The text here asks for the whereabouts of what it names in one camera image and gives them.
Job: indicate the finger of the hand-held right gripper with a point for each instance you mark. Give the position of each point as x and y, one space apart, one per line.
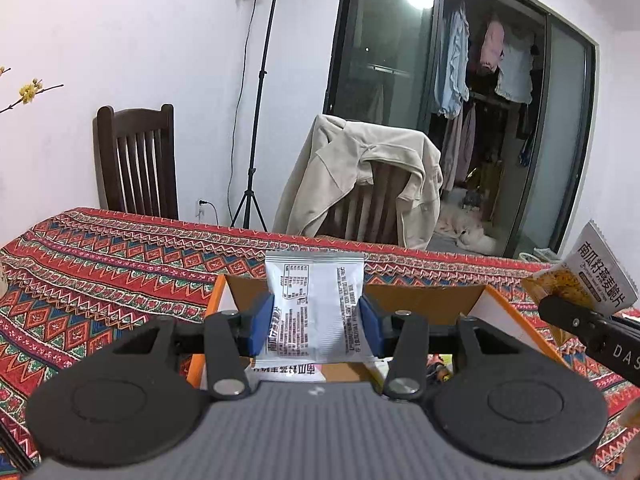
570 317

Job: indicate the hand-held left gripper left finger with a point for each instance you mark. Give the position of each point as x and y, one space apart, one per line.
262 327

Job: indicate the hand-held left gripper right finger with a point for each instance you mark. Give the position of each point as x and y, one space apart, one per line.
372 327

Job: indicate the white snack packet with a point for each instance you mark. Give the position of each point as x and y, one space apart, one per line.
315 310
595 270

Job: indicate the orange red cardboard box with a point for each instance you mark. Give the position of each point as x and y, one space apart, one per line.
425 305

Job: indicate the colourful printed snack packet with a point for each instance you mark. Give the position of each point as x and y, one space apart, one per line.
440 375

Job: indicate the dark wooden chair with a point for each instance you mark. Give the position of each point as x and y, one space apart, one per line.
137 160
370 210

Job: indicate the white fluffy dog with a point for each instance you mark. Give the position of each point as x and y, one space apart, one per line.
475 237

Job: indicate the beige jacket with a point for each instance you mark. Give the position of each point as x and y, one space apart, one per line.
330 175

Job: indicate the mauve hanging garments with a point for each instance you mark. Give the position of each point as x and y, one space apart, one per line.
460 145

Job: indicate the white hanging top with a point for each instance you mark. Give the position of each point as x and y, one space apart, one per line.
515 72

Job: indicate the studio light on tripod stand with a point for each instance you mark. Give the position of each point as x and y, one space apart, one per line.
266 60

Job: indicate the light blue hanging shirt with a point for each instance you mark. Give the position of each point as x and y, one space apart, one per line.
452 65

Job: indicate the black framed sliding glass door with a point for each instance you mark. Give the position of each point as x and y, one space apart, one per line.
390 50

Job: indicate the pink hanging garment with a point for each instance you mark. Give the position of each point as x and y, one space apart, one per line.
492 45

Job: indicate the yellow flower branches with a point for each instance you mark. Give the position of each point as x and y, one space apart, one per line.
25 91

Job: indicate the white wall outlet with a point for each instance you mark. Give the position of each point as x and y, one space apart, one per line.
200 208

